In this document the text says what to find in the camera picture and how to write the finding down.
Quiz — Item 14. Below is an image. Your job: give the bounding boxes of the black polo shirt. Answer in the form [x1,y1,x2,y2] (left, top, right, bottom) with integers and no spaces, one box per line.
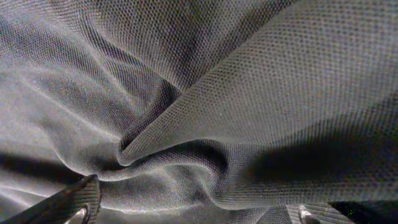
[1,0,397,223]

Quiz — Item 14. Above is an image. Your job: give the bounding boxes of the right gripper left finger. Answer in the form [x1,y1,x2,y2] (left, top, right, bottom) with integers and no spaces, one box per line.
[1,174,101,224]

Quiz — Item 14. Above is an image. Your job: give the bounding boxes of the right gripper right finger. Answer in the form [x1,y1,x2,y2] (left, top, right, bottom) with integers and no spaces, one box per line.
[286,203,353,224]

